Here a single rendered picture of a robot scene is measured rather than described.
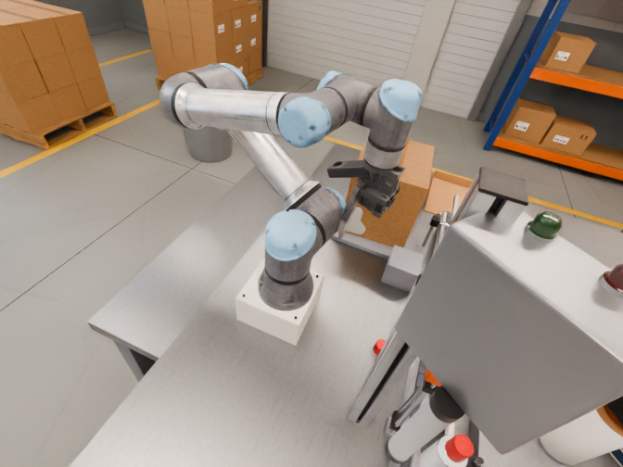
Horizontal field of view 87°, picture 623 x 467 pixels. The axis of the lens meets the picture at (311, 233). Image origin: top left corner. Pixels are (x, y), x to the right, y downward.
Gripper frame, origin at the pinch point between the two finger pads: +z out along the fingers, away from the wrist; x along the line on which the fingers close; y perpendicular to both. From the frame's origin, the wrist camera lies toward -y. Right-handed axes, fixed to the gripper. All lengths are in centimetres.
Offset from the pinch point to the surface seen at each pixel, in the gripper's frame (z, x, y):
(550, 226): -39, -28, 28
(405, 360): -7.0, -28.5, 25.5
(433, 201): 32, 68, 9
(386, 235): 24.3, 26.4, 4.0
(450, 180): 32, 89, 10
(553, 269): -38, -31, 29
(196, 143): 106, 95, -190
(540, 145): 111, 356, 56
